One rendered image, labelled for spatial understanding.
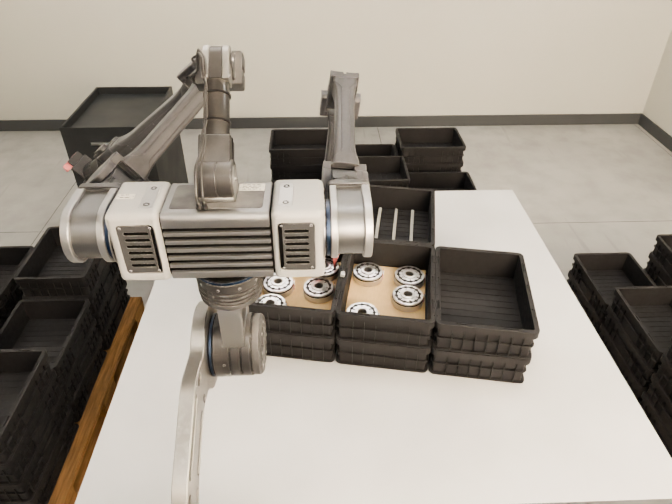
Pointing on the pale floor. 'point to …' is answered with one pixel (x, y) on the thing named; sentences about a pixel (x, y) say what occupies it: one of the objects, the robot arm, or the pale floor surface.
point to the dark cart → (130, 115)
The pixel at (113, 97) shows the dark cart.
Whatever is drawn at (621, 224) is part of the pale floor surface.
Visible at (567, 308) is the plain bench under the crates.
